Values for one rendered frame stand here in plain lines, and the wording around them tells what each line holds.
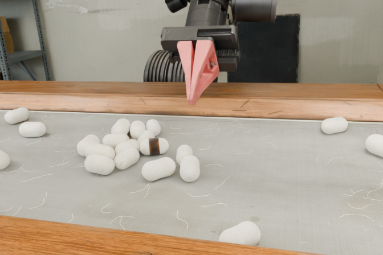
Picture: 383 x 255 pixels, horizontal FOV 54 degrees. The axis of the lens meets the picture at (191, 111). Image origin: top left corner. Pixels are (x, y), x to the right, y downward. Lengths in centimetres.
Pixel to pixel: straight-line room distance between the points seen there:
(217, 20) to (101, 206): 30
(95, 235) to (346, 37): 226
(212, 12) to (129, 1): 212
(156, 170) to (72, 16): 252
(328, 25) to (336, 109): 189
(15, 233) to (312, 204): 23
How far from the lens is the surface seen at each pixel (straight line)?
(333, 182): 37
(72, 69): 292
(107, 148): 41
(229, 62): 52
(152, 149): 42
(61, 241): 27
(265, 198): 34
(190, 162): 36
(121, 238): 26
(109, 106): 60
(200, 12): 53
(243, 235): 27
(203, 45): 48
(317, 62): 245
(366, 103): 55
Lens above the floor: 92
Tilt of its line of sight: 18 degrees down
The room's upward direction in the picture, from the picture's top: 3 degrees counter-clockwise
